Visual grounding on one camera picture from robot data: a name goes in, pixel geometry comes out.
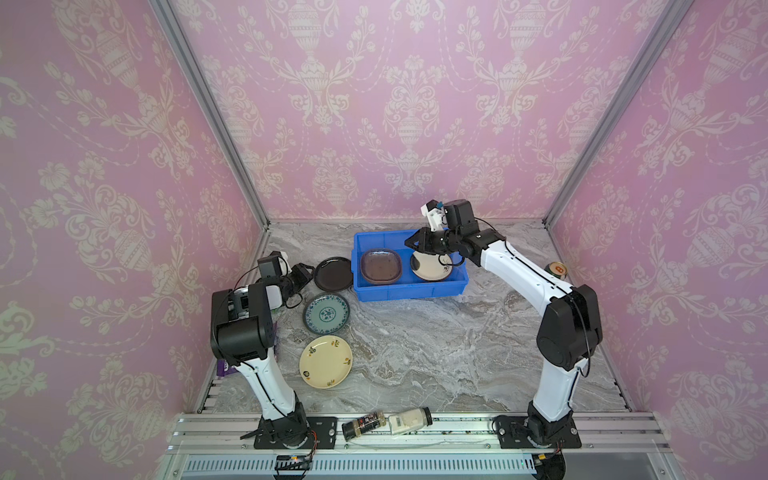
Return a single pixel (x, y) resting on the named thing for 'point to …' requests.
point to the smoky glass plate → (380, 266)
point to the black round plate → (333, 274)
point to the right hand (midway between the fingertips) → (408, 241)
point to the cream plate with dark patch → (431, 267)
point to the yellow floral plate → (325, 361)
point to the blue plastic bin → (409, 286)
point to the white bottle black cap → (410, 421)
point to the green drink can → (557, 269)
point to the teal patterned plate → (326, 313)
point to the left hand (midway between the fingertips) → (311, 270)
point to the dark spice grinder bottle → (355, 428)
